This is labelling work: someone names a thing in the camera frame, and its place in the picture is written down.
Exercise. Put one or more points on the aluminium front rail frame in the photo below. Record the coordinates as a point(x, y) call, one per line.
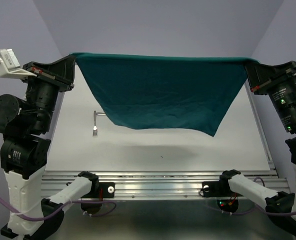
point(154, 164)

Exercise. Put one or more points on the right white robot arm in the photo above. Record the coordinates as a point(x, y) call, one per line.
point(280, 207)

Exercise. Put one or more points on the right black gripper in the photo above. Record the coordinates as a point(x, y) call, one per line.
point(260, 74)

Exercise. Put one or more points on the teal cloth napkin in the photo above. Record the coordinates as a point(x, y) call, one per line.
point(162, 92)

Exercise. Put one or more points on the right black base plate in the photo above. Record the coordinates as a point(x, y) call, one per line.
point(213, 188)

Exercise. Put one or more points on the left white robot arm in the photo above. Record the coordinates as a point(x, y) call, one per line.
point(24, 153)

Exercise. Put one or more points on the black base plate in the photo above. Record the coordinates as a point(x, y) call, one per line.
point(213, 188)
point(106, 190)

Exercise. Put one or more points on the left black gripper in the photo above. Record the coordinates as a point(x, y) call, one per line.
point(62, 71)

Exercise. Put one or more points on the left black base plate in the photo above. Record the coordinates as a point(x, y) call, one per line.
point(106, 190)

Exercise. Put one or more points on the silver fork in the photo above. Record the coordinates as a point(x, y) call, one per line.
point(95, 129)

